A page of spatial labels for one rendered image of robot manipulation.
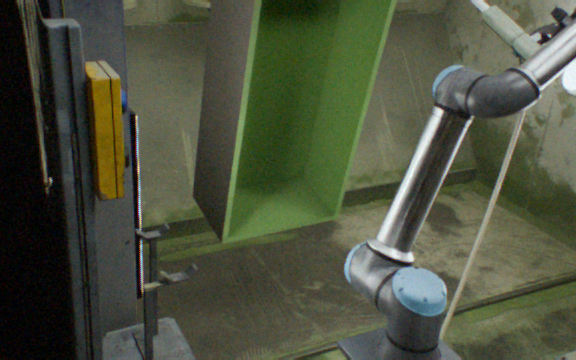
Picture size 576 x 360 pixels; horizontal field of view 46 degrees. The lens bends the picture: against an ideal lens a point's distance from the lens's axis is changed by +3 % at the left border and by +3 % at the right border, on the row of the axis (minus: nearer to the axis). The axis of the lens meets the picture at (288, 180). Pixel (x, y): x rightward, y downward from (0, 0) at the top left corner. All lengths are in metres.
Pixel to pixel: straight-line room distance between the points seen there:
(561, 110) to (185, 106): 2.16
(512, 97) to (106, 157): 1.04
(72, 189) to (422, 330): 1.02
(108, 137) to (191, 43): 2.60
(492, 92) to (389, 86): 2.62
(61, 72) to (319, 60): 1.84
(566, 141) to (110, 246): 2.87
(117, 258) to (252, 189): 1.23
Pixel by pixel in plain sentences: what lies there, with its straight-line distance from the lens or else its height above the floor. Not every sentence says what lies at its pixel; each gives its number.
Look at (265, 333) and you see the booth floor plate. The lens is 3.04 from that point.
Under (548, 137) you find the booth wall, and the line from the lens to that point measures 4.26.
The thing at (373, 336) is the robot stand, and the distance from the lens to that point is 2.11.
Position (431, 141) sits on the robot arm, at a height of 1.26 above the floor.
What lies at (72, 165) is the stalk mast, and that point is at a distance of 1.38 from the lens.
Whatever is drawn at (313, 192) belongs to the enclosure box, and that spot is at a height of 0.50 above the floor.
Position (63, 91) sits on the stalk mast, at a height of 1.52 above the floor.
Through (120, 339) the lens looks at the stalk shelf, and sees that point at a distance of 1.83.
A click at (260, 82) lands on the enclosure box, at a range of 2.90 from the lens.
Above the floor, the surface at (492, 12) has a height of 1.56.
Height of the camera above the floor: 1.92
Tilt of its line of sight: 25 degrees down
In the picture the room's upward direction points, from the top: 4 degrees clockwise
